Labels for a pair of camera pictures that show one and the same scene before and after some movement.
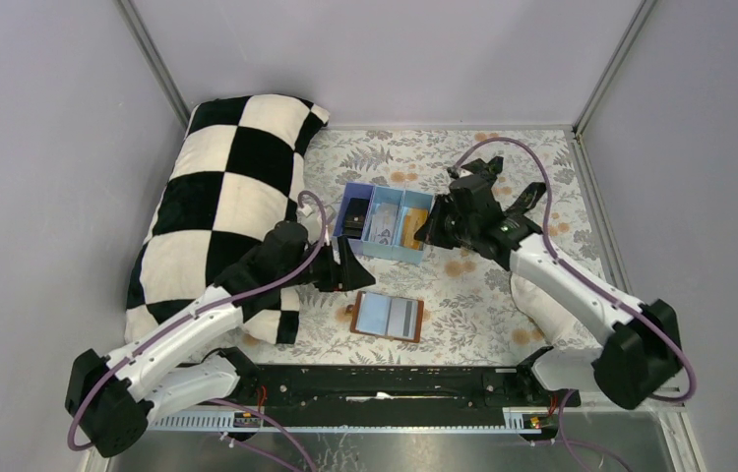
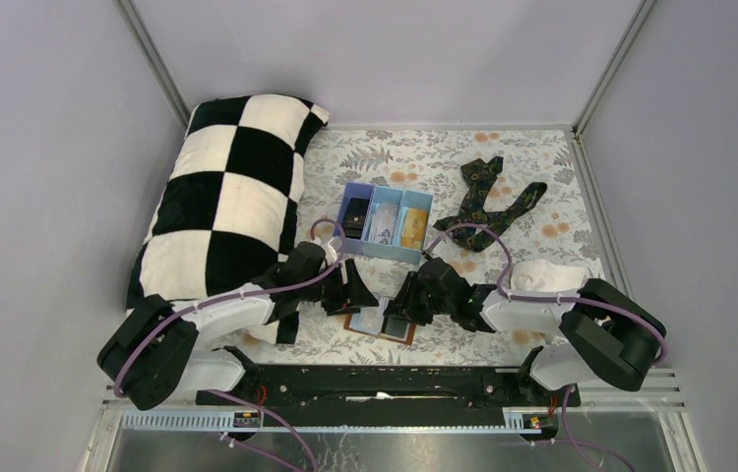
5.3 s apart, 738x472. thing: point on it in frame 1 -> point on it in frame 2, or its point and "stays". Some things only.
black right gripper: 430,232 -> 403,305
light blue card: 373,314 stays
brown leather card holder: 389,317 stays
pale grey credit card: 385,215 stays
